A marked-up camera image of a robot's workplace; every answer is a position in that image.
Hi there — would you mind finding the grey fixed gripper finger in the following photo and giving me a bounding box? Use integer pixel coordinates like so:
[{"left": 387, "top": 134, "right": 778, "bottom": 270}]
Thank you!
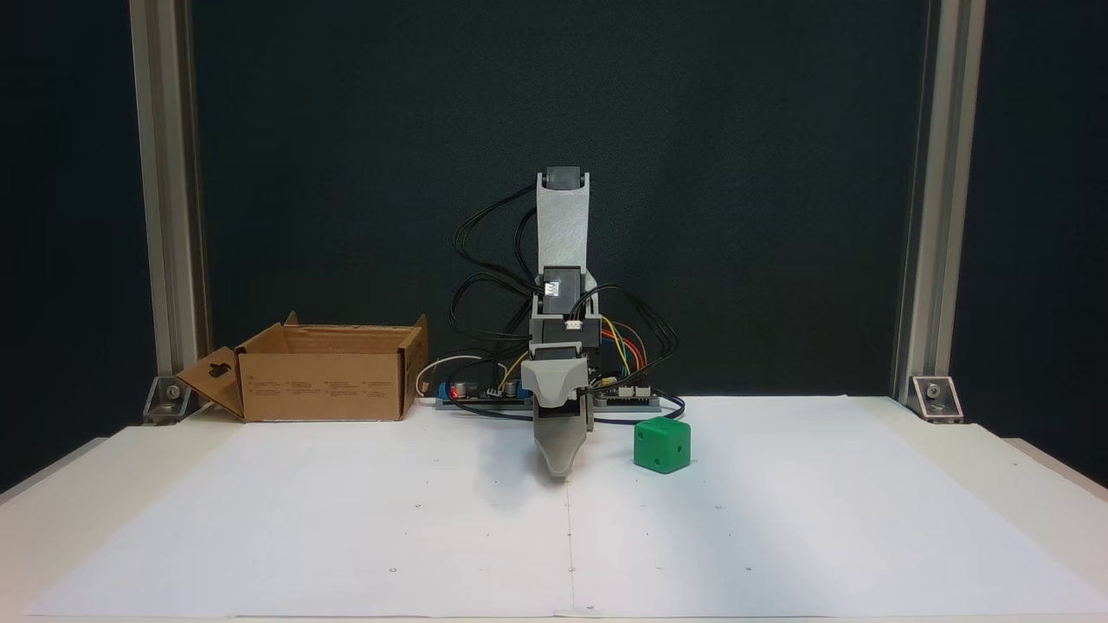
[{"left": 534, "top": 405, "right": 589, "bottom": 478}]

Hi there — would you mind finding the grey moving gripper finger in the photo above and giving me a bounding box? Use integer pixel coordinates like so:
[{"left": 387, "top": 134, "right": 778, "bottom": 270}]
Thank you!
[{"left": 522, "top": 359, "right": 592, "bottom": 408}]

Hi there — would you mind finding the green die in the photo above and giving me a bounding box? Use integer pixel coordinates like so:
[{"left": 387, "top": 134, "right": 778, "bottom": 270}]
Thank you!
[{"left": 634, "top": 417, "right": 692, "bottom": 475}]

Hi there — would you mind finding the open cardboard box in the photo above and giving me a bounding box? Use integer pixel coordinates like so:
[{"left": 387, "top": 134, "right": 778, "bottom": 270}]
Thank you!
[{"left": 177, "top": 311, "right": 429, "bottom": 423}]

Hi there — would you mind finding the black cable on table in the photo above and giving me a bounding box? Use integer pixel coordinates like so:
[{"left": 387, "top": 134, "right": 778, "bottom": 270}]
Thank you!
[{"left": 437, "top": 391, "right": 686, "bottom": 427}]

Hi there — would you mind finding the circuit board with jumper wires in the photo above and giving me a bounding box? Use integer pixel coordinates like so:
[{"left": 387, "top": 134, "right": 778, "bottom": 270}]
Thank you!
[{"left": 593, "top": 379, "right": 663, "bottom": 410}]

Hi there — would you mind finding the coloured jumper wire bundle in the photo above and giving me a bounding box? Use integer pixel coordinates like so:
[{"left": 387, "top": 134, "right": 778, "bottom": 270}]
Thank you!
[{"left": 600, "top": 317, "right": 649, "bottom": 387}]

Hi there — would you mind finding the black motor wire bundle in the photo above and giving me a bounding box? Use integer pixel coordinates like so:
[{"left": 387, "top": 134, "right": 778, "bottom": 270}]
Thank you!
[
  {"left": 448, "top": 273, "right": 538, "bottom": 408},
  {"left": 453, "top": 184, "right": 542, "bottom": 299},
  {"left": 591, "top": 284, "right": 680, "bottom": 395}
]

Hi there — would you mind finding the white cable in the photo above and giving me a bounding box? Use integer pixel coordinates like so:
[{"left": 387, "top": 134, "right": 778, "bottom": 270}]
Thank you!
[{"left": 415, "top": 354, "right": 513, "bottom": 400}]

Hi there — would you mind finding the metal corner bracket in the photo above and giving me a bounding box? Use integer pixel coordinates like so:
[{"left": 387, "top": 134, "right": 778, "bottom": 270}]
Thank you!
[
  {"left": 909, "top": 375, "right": 964, "bottom": 423},
  {"left": 143, "top": 375, "right": 193, "bottom": 425}
]

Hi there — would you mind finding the aluminium frame post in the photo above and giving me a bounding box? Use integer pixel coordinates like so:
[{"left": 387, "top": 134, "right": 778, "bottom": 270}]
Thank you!
[
  {"left": 892, "top": 0, "right": 988, "bottom": 408},
  {"left": 128, "top": 0, "right": 213, "bottom": 408}
]

